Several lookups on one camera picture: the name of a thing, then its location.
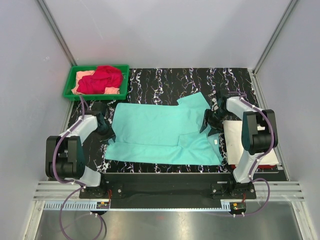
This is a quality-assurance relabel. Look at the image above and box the green plastic bin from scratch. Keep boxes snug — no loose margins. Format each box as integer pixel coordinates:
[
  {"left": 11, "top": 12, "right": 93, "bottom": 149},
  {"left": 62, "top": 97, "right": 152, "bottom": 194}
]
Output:
[{"left": 62, "top": 64, "right": 130, "bottom": 101}]

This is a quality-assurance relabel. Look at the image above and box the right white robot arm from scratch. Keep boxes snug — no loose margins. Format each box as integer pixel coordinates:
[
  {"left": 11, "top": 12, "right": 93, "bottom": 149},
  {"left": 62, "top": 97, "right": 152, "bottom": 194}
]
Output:
[{"left": 199, "top": 92, "right": 278, "bottom": 199}]

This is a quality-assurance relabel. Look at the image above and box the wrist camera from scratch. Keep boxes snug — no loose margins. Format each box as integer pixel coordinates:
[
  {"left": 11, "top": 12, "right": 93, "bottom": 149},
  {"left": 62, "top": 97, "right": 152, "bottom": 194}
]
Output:
[
  {"left": 213, "top": 90, "right": 229, "bottom": 109},
  {"left": 90, "top": 101, "right": 109, "bottom": 116}
]

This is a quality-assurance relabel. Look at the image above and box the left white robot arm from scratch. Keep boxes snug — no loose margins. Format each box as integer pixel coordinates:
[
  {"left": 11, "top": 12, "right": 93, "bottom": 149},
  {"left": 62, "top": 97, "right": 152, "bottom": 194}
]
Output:
[{"left": 45, "top": 111, "right": 116, "bottom": 198}]

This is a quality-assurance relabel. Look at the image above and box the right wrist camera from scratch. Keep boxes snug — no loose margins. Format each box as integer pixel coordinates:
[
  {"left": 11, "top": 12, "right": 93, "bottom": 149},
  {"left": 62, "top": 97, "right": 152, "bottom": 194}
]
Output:
[{"left": 213, "top": 90, "right": 229, "bottom": 109}]

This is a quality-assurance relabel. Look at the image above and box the teal t-shirt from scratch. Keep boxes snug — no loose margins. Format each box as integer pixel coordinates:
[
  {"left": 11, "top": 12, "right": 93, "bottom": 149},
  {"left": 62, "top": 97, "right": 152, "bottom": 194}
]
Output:
[{"left": 104, "top": 92, "right": 223, "bottom": 166}]

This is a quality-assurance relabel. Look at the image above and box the peach t-shirt in bin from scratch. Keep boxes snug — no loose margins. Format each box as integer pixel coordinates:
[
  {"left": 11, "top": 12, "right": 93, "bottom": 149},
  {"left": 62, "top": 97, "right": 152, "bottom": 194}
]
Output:
[{"left": 71, "top": 70, "right": 120, "bottom": 96}]

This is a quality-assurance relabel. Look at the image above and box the red t-shirt in bin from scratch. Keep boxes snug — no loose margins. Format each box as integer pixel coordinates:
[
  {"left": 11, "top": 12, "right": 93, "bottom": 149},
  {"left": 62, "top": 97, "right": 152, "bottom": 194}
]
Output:
[{"left": 76, "top": 65, "right": 124, "bottom": 95}]

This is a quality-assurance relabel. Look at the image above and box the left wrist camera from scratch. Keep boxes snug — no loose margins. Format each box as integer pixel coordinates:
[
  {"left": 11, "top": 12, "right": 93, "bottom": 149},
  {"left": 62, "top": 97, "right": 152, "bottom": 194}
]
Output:
[{"left": 90, "top": 101, "right": 109, "bottom": 116}]

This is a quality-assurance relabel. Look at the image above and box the aluminium frame rail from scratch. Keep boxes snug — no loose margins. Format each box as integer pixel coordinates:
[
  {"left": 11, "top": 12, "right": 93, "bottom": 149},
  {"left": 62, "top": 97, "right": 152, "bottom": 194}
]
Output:
[{"left": 33, "top": 181, "right": 304, "bottom": 202}]

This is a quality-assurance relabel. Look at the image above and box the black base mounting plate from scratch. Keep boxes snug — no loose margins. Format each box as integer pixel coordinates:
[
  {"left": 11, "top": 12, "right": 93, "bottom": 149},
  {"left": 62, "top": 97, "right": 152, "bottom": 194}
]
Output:
[{"left": 80, "top": 172, "right": 257, "bottom": 200}]

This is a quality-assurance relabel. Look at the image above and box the folded red t-shirt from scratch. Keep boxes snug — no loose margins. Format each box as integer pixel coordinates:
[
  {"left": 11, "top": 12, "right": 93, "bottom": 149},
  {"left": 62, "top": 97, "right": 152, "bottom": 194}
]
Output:
[{"left": 226, "top": 164, "right": 277, "bottom": 172}]

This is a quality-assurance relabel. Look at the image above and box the black marble pattern mat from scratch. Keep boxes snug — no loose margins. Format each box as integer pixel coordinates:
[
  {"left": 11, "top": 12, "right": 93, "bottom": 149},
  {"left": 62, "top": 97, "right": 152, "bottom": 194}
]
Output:
[{"left": 83, "top": 67, "right": 260, "bottom": 176}]

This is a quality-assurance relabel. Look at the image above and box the folded white t-shirt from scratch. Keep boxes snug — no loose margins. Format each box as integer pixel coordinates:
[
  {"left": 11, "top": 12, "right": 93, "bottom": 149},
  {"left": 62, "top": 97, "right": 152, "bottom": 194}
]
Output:
[{"left": 223, "top": 120, "right": 279, "bottom": 166}]

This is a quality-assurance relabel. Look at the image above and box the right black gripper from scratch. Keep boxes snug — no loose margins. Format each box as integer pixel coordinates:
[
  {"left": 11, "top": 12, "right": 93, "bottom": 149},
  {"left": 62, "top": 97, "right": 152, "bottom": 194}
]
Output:
[{"left": 199, "top": 109, "right": 231, "bottom": 137}]

